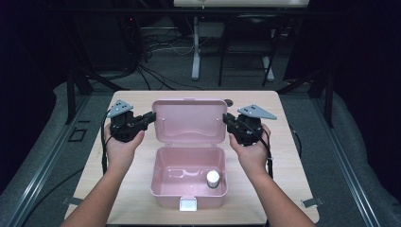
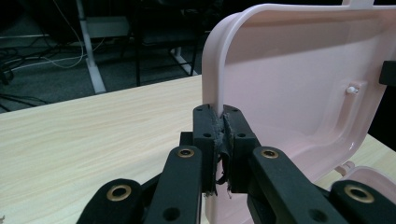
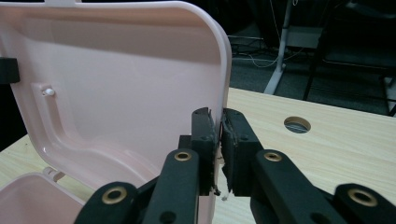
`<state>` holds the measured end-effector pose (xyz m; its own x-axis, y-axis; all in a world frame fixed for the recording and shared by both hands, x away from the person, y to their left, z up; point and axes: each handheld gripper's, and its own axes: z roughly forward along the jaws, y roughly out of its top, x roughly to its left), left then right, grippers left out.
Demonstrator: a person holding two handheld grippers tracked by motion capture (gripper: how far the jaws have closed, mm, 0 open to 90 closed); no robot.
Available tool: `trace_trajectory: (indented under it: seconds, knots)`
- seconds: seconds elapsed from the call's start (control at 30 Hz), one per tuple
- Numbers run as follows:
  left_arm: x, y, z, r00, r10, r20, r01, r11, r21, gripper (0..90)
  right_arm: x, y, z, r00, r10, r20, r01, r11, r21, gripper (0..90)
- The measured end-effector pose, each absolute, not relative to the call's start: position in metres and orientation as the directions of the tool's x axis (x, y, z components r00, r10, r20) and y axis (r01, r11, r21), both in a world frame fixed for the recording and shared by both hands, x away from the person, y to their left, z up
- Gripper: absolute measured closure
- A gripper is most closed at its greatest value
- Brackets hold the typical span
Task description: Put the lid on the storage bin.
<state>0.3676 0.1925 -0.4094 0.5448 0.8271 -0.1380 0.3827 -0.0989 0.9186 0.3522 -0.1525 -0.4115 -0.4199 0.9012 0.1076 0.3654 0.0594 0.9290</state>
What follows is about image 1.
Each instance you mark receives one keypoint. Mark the white desk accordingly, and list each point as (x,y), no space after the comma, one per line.
(239,3)

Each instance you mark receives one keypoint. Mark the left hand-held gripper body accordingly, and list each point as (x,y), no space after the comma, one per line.
(124,126)

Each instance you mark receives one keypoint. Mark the pink plastic storage box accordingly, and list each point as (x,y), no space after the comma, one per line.
(189,123)

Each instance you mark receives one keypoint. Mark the aluminium floor rail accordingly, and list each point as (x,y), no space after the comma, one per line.
(346,164)
(47,157)

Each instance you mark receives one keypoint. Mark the black chair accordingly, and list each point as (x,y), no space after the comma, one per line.
(249,25)

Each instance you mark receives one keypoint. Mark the small white-capped bottle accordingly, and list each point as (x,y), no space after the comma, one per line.
(213,178)

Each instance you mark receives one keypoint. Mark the black metal stand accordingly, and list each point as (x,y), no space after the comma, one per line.
(329,94)
(71,94)

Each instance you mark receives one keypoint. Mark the grey tape strip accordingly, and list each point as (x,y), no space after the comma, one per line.
(71,200)
(312,202)

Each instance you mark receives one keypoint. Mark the person's left hand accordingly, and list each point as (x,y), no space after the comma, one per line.
(121,154)

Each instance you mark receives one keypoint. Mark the person's right hand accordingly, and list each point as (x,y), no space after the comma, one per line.
(253,157)

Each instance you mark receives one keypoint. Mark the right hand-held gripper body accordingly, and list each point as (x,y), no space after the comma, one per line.
(249,132)

